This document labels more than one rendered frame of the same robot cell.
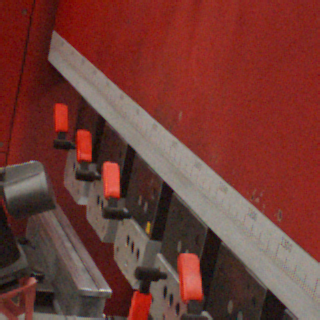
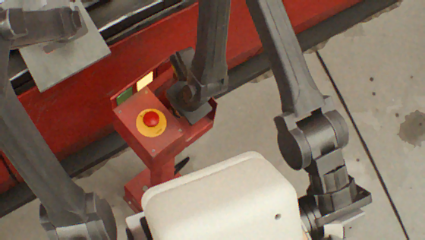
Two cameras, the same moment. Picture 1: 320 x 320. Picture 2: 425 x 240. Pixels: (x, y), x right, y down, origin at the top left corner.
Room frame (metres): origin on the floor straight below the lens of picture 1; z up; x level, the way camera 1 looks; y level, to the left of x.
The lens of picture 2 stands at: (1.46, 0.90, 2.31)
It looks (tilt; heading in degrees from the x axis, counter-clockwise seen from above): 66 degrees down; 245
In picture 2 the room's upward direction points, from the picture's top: 11 degrees clockwise
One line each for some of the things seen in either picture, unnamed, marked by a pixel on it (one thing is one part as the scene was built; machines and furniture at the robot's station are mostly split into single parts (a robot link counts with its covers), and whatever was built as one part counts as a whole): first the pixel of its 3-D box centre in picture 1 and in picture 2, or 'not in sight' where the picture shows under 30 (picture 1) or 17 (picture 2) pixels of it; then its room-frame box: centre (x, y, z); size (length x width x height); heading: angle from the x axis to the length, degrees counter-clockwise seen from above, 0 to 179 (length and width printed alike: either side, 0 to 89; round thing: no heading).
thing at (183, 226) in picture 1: (204, 273); not in sight; (1.39, -0.11, 1.18); 0.15 x 0.09 x 0.17; 17
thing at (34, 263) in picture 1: (26, 268); not in sight; (2.11, 0.18, 0.89); 0.30 x 0.05 x 0.03; 17
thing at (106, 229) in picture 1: (129, 184); not in sight; (1.77, 0.01, 1.18); 0.15 x 0.09 x 0.17; 17
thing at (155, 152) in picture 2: not in sight; (163, 113); (1.28, 0.24, 0.75); 0.20 x 0.16 x 0.18; 26
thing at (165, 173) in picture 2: not in sight; (162, 163); (1.28, 0.24, 0.39); 0.05 x 0.05 x 0.54; 26
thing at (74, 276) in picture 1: (63, 264); not in sight; (2.08, 0.11, 0.92); 0.50 x 0.06 x 0.10; 17
